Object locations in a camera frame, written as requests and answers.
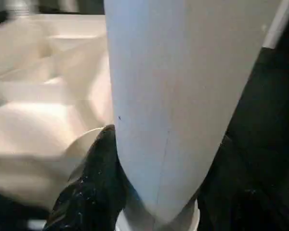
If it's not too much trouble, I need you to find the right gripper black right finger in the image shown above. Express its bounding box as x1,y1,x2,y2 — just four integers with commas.
197,135,289,231

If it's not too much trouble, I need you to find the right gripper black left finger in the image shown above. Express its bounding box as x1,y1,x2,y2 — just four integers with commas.
42,124,129,231

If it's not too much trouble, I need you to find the white plastic table top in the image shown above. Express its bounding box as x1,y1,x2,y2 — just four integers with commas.
0,13,201,231

